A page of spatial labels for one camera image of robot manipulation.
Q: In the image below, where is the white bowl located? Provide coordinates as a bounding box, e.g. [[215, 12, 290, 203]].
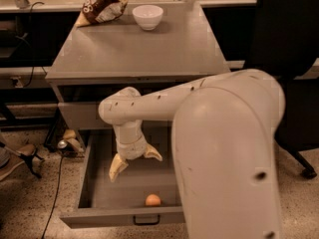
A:
[[133, 5, 163, 31]]

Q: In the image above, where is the grey drawer cabinet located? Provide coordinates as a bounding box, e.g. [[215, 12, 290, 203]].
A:
[[45, 2, 231, 144]]

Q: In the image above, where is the wall power outlet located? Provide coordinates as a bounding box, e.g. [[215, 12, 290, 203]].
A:
[[11, 78, 21, 88]]

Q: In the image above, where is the orange fruit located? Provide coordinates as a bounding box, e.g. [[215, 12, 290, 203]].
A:
[[145, 194, 161, 206]]

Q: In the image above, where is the tan shoe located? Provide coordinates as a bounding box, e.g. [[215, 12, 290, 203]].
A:
[[0, 144, 37, 181]]

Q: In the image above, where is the black floor cable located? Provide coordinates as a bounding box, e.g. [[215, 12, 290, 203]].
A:
[[40, 152, 65, 239]]

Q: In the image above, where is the open lower grey drawer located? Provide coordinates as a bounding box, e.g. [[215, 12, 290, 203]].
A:
[[61, 127, 184, 229]]

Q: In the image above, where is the upper grey drawer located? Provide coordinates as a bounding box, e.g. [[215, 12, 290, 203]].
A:
[[58, 102, 110, 130]]

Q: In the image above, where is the black hanging cable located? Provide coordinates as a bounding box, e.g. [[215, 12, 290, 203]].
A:
[[14, 1, 48, 88]]

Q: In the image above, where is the small silver round object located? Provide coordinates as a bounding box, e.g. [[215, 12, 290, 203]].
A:
[[57, 140, 68, 149]]

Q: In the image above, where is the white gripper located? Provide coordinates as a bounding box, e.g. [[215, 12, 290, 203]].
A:
[[109, 135, 162, 182]]

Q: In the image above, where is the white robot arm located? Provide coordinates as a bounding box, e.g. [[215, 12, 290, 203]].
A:
[[99, 70, 285, 239]]

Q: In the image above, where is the black office chair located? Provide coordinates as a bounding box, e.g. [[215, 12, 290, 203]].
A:
[[244, 0, 319, 179]]

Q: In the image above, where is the brown chip bag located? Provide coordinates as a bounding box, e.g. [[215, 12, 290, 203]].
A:
[[75, 0, 128, 27]]

